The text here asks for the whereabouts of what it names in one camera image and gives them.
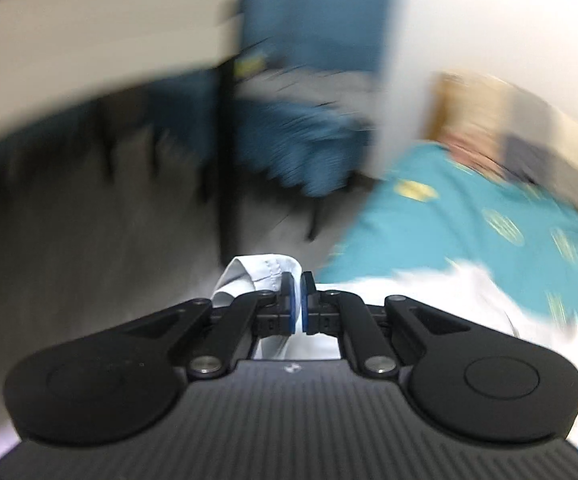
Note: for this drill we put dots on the checkered pillow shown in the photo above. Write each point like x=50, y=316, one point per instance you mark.
x=506, y=133

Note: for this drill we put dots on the white desk with black legs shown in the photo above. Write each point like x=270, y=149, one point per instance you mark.
x=56, y=53

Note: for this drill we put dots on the blue covered chair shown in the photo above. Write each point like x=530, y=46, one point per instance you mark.
x=315, y=149

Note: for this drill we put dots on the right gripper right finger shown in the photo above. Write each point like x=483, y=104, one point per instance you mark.
x=345, y=316

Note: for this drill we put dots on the grey cloth on chair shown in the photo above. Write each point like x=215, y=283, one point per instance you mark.
x=351, y=92

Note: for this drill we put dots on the teal patterned bed sheet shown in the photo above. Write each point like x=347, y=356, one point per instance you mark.
x=500, y=254

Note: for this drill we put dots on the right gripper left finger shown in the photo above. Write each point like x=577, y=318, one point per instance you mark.
x=249, y=318

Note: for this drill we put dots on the white t-shirt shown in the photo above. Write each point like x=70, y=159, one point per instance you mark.
x=369, y=304

